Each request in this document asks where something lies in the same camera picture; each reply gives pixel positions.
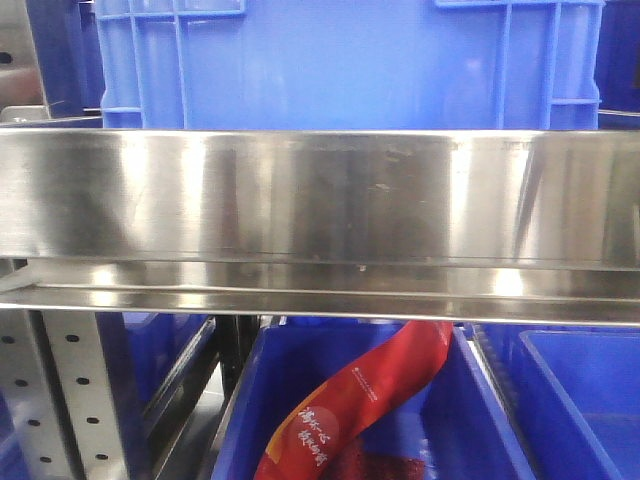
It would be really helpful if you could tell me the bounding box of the blue bin lower middle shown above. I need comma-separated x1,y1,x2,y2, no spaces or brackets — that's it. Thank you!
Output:
213,320,533,479

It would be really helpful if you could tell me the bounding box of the blue bin right front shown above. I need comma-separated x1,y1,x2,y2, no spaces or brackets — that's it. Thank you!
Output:
95,1,604,130

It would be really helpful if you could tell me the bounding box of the stainless steel shelf rail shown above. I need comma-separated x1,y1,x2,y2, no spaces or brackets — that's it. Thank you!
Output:
1,129,639,327

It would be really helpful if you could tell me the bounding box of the blue bin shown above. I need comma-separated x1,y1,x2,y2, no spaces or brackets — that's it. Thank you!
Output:
95,1,604,130
472,324,639,479
213,320,533,479

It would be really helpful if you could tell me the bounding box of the red snack bag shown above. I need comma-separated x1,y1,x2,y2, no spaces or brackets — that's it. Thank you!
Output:
254,320,453,479

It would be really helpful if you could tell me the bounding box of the perforated steel upright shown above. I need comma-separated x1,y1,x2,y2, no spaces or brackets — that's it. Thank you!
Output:
1,310,150,479

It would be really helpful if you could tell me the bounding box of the blue bin lower right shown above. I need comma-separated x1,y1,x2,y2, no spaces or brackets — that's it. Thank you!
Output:
472,324,639,479

